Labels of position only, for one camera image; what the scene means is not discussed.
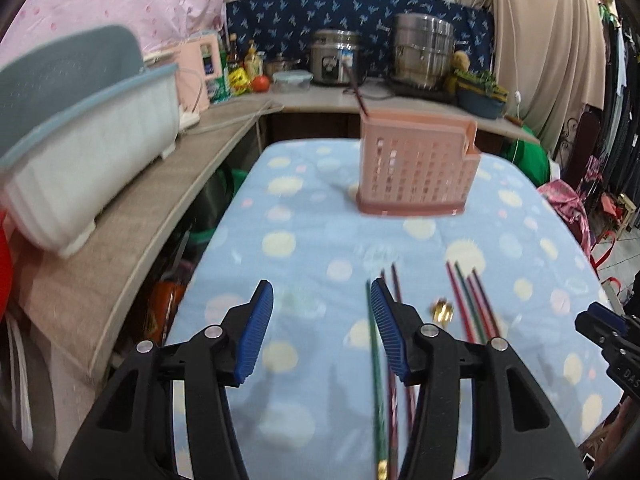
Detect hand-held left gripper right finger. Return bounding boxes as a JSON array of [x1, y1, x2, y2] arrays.
[[369, 278, 588, 480]]

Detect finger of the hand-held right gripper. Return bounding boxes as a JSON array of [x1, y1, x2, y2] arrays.
[[574, 302, 640, 347]]

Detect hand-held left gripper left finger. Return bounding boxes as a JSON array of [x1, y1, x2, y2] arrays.
[[59, 280, 275, 480]]

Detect dark red chopstick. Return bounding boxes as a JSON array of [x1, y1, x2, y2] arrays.
[[342, 62, 371, 117], [391, 262, 417, 431]]

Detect purple chopstick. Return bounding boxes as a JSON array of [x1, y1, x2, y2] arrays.
[[472, 269, 502, 339]]

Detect pink plastic utensil basket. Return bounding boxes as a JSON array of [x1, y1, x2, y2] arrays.
[[356, 115, 479, 218]]

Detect blue dotted blanket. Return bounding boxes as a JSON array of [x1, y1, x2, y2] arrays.
[[164, 138, 627, 480]]

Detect pink shiny cloth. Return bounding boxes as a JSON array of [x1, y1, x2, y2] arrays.
[[537, 180, 592, 242]]

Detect green bag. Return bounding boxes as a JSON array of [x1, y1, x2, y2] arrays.
[[500, 137, 552, 187]]

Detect wooden counter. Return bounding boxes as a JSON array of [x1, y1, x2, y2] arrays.
[[10, 80, 542, 377]]

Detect white dish rack grey lid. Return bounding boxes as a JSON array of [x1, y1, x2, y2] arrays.
[[0, 25, 182, 259]]

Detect hanging clothes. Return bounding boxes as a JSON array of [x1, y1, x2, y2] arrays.
[[596, 0, 640, 202]]

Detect black induction cooker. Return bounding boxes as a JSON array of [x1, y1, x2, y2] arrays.
[[384, 82, 460, 107]]

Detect blue planter with plant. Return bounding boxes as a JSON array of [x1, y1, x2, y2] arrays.
[[455, 68, 509, 121]]

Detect green packet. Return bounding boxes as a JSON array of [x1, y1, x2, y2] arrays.
[[209, 71, 232, 105]]

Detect yellow packet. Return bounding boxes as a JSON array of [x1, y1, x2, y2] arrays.
[[229, 67, 252, 95]]

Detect glass container blue lid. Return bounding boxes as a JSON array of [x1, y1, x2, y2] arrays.
[[272, 71, 314, 94]]

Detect pink appliance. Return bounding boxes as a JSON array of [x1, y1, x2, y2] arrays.
[[165, 32, 223, 111]]

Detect small steel pot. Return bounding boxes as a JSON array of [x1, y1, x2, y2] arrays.
[[264, 58, 302, 78]]

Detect yellow bottle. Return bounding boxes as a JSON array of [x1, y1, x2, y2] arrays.
[[244, 41, 266, 80]]

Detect beige curtain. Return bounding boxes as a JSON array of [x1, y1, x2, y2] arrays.
[[492, 0, 609, 153]]

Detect yellow toy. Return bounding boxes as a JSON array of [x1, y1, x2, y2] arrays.
[[449, 51, 472, 93]]

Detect steel rice cooker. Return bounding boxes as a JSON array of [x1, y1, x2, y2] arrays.
[[307, 29, 364, 87]]

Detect steel steamer pot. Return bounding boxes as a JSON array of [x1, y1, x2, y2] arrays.
[[391, 13, 457, 92]]

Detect blue patterned cloth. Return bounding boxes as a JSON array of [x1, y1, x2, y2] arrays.
[[226, 0, 497, 82]]

